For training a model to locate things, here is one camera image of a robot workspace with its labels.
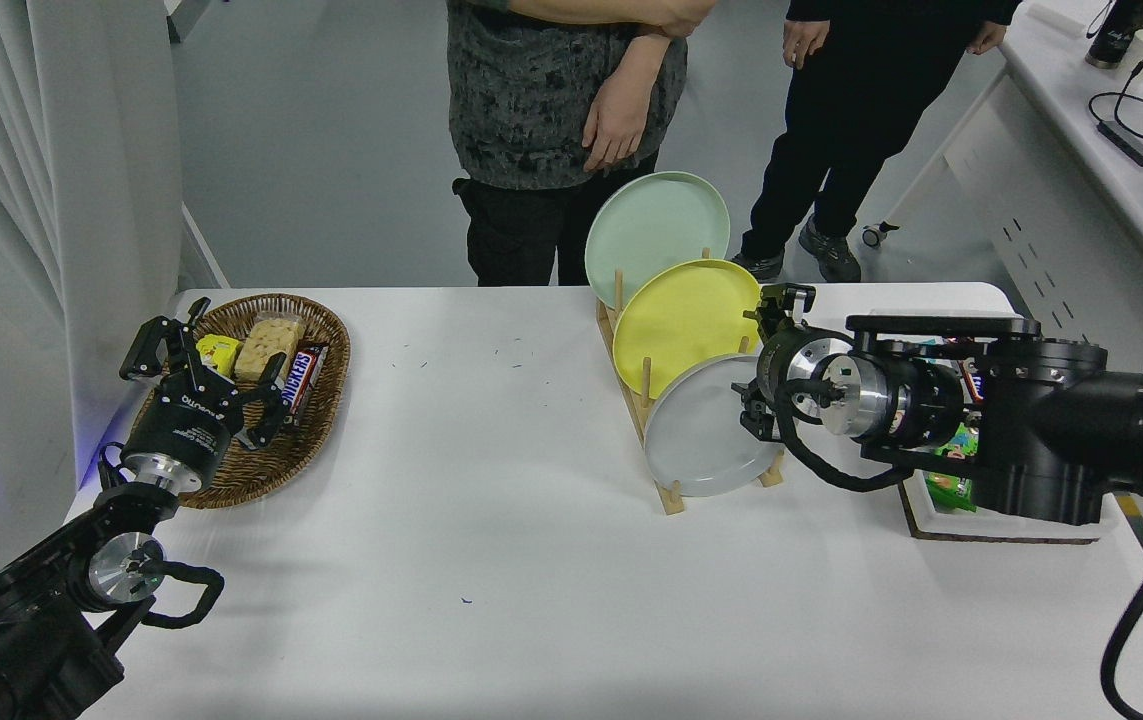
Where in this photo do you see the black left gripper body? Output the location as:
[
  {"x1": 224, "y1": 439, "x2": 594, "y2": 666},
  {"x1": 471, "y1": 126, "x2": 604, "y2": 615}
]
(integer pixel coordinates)
[{"x1": 129, "y1": 375, "x2": 245, "y2": 473}]

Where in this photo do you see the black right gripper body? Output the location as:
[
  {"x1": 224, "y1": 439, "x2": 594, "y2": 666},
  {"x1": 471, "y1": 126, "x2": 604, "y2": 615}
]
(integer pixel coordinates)
[{"x1": 755, "y1": 325, "x2": 824, "y2": 406}]

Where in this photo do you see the grey plate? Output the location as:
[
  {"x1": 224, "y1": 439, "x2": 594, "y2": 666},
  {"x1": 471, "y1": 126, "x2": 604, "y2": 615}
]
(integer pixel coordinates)
[{"x1": 643, "y1": 354, "x2": 788, "y2": 498}]

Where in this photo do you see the yellow plate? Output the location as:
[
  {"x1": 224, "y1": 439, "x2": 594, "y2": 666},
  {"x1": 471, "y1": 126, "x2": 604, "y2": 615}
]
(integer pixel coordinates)
[{"x1": 612, "y1": 259, "x2": 766, "y2": 401}]

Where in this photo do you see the wooden plate rack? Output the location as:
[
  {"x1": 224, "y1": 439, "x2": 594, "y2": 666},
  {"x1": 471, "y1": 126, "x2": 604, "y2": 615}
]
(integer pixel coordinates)
[{"x1": 596, "y1": 247, "x2": 785, "y2": 516}]

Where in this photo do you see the pale green plate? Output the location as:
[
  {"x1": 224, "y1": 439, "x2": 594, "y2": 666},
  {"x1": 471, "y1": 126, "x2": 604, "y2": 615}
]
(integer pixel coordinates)
[{"x1": 584, "y1": 171, "x2": 731, "y2": 311}]

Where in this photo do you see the person's right hand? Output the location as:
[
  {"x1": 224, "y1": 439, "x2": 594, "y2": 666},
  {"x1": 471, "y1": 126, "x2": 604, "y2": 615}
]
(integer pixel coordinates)
[{"x1": 782, "y1": 18, "x2": 831, "y2": 71}]

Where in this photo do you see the brown wicker basket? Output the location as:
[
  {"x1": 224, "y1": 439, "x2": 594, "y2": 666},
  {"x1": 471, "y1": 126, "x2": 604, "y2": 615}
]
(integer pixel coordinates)
[{"x1": 128, "y1": 293, "x2": 352, "y2": 511}]

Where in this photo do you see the clear peanut brittle packet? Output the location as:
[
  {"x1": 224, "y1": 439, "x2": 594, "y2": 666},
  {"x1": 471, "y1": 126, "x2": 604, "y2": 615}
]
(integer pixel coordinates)
[{"x1": 233, "y1": 312, "x2": 308, "y2": 386}]

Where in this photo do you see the yellow snack packet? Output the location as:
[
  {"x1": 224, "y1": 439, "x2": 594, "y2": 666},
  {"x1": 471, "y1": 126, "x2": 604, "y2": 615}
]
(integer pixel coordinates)
[{"x1": 194, "y1": 334, "x2": 244, "y2": 381}]

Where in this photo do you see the green snack bar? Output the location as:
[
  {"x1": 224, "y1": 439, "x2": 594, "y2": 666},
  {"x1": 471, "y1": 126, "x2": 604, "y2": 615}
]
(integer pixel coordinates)
[{"x1": 924, "y1": 425, "x2": 980, "y2": 513}]

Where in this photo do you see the person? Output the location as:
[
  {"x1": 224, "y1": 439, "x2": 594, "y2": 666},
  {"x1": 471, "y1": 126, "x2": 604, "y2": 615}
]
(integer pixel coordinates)
[
  {"x1": 729, "y1": 0, "x2": 1024, "y2": 284},
  {"x1": 446, "y1": 0, "x2": 719, "y2": 288}
]

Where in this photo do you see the white tray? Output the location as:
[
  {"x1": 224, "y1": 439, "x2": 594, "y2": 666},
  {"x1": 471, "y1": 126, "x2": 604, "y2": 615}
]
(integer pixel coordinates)
[{"x1": 861, "y1": 308, "x2": 1122, "y2": 544}]

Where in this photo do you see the white desk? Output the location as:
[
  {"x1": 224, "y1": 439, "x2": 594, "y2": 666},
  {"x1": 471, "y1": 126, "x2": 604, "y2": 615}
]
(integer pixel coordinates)
[{"x1": 876, "y1": 0, "x2": 1143, "y2": 641}]

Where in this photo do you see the black flat hub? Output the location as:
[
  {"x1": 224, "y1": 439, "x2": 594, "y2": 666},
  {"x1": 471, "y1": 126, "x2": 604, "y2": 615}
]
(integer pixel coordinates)
[{"x1": 1096, "y1": 120, "x2": 1143, "y2": 168}]

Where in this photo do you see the white flat box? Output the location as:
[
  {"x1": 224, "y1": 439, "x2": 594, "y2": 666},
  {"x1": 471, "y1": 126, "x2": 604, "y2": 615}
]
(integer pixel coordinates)
[{"x1": 1024, "y1": 3, "x2": 1092, "y2": 39}]

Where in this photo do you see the black bottle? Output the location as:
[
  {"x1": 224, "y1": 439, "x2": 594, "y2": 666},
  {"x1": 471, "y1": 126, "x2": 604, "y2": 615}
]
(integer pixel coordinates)
[{"x1": 1084, "y1": 0, "x2": 1143, "y2": 71}]

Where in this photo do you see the black cable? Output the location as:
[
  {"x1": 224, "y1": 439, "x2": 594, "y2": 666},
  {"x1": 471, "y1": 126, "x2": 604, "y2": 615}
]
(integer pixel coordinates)
[{"x1": 1089, "y1": 60, "x2": 1143, "y2": 146}]

